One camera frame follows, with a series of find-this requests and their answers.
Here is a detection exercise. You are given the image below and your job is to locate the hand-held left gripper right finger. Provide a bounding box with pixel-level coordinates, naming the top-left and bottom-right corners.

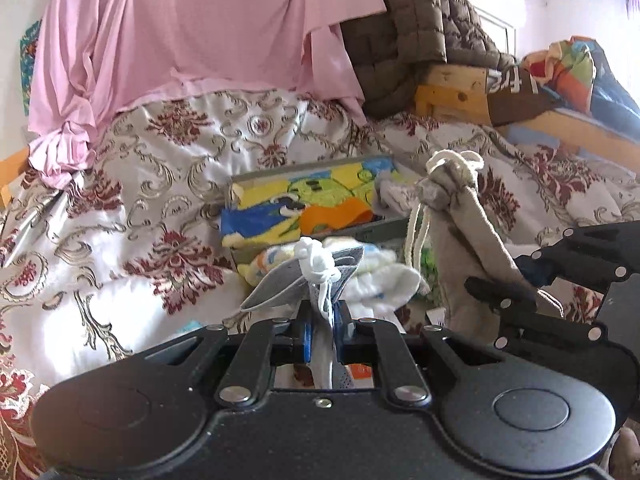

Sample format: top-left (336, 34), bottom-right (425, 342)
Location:
top-left (332, 306), bottom-right (506, 408)

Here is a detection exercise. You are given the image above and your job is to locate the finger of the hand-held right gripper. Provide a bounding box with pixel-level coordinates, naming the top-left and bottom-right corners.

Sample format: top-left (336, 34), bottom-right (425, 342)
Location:
top-left (514, 221), bottom-right (640, 285)
top-left (464, 276), bottom-right (609, 355)

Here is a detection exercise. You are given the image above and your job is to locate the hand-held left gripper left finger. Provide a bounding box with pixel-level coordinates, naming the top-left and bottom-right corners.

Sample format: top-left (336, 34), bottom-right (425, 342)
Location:
top-left (142, 306), bottom-right (317, 408)

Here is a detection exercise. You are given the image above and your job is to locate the grey face mask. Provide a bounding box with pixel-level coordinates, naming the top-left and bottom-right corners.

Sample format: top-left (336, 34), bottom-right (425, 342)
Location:
top-left (240, 236), bottom-right (366, 391)

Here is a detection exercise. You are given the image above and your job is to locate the striped white cloth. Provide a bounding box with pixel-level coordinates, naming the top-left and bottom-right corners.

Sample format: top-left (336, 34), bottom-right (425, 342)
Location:
top-left (239, 245), bottom-right (422, 307)

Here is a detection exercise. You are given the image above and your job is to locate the cartoon picture box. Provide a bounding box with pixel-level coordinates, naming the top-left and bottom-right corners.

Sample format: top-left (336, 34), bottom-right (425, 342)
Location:
top-left (222, 155), bottom-right (427, 262)

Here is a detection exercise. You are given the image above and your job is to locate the beige drawstring bag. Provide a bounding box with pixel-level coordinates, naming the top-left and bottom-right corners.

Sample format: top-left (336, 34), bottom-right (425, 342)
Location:
top-left (405, 149), bottom-right (566, 331)

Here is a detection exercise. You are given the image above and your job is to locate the green white patterned cloth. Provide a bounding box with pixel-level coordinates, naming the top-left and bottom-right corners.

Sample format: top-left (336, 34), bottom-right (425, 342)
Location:
top-left (417, 247), bottom-right (442, 306)

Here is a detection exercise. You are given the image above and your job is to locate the light blue sheet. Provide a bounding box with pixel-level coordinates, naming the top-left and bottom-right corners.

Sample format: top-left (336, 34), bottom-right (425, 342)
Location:
top-left (505, 122), bottom-right (581, 153)

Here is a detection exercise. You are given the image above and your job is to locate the cartoon print towel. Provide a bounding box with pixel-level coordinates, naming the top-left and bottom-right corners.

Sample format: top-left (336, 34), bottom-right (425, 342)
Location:
top-left (220, 157), bottom-right (396, 251)

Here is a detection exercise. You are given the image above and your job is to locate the white knit cloth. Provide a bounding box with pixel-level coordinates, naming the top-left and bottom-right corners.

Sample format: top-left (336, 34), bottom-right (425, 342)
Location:
top-left (377, 169), bottom-right (426, 212)

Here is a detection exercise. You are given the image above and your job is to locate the brown printed cloth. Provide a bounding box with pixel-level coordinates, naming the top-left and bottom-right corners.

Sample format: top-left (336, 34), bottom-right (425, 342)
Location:
top-left (485, 67), bottom-right (566, 128)

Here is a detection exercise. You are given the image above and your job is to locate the colourful patterned blanket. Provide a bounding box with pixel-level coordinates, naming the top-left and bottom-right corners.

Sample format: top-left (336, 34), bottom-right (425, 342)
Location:
top-left (520, 35), bottom-right (640, 133)

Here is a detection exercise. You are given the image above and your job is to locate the floral bed blanket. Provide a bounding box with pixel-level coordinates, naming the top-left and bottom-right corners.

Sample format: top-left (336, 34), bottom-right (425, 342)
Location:
top-left (0, 87), bottom-right (640, 480)

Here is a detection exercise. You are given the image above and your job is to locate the brown quilted jacket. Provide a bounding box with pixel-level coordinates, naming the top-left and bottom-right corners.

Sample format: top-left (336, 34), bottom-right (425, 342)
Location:
top-left (340, 0), bottom-right (521, 118)

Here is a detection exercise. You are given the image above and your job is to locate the pink hanging sheet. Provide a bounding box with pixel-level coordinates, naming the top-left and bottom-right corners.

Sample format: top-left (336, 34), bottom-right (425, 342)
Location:
top-left (27, 0), bottom-right (388, 188)

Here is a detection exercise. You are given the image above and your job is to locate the wooden bunk bed frame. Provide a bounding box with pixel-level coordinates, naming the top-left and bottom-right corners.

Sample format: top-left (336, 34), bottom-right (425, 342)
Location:
top-left (412, 65), bottom-right (640, 171)

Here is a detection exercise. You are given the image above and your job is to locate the wooden bed rail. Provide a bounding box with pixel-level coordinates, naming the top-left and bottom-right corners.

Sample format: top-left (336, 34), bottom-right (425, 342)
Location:
top-left (0, 147), bottom-right (31, 208)

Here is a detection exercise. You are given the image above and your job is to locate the wall poster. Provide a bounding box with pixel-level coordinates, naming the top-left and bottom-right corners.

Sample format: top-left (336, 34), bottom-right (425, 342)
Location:
top-left (19, 19), bottom-right (43, 116)

